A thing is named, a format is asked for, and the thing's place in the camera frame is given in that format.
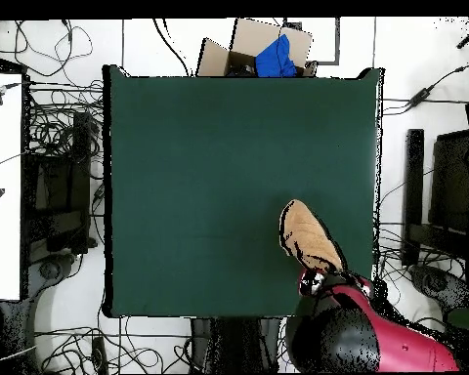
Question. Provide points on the tan terry towel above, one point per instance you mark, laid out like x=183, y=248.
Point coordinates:
x=306, y=234

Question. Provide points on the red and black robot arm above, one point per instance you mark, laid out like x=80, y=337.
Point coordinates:
x=406, y=347

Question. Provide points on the dark grey stand base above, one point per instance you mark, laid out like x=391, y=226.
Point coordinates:
x=437, y=282
x=50, y=270

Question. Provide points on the long black bar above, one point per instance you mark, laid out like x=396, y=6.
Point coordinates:
x=413, y=175

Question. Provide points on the black square case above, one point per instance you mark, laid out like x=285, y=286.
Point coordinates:
x=451, y=183

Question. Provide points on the dark green table cloth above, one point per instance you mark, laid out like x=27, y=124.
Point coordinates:
x=219, y=136

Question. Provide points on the black power adapter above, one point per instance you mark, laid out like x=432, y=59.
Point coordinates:
x=420, y=97

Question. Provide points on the black power strip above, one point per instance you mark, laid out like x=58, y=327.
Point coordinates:
x=99, y=353

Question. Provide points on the blue cloth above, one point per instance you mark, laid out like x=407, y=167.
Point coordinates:
x=275, y=58

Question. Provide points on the brown cardboard box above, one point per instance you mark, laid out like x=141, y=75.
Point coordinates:
x=250, y=39

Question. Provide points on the black equipment rack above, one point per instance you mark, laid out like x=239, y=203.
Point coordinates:
x=80, y=156

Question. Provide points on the white table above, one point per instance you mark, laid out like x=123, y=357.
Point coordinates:
x=2, y=175

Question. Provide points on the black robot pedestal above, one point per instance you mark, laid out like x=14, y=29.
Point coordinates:
x=234, y=347

